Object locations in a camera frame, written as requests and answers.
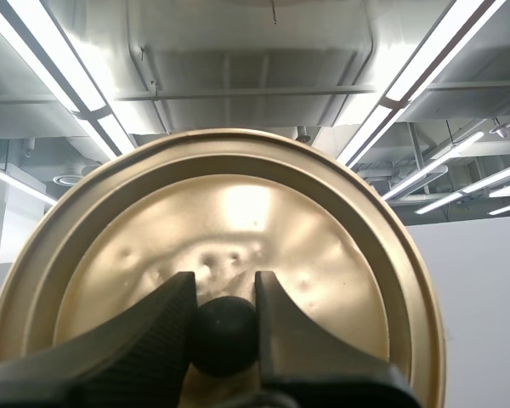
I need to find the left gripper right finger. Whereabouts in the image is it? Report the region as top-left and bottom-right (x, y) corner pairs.
(253, 269), (422, 408)

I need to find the grey ventilation duct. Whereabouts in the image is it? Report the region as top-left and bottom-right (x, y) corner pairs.
(110, 0), (376, 138)

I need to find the small hanging ceiling lamp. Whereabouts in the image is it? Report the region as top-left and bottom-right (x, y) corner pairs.
(488, 120), (510, 139)

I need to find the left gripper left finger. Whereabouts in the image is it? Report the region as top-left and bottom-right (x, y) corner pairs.
(0, 270), (197, 408)

